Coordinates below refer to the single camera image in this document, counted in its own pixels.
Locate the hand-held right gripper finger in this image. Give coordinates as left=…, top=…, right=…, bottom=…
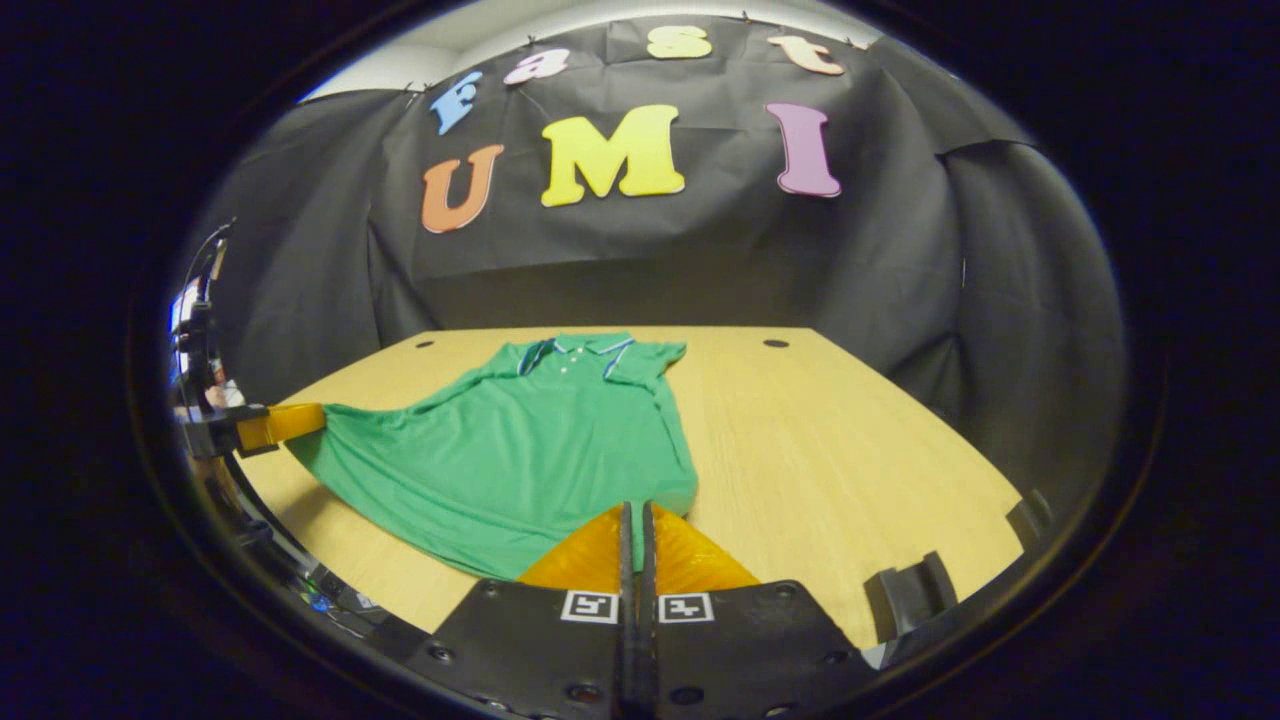
left=430, top=500, right=638, bottom=720
left=640, top=500, right=879, bottom=720

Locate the green T-shirt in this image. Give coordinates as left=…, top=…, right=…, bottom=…
left=285, top=332, right=699, bottom=581

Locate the black table clamp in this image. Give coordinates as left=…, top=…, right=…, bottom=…
left=865, top=550, right=959, bottom=643
left=1005, top=488, right=1053, bottom=551

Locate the black backdrop cloth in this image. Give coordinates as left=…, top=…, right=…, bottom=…
left=195, top=15, right=1126, bottom=501

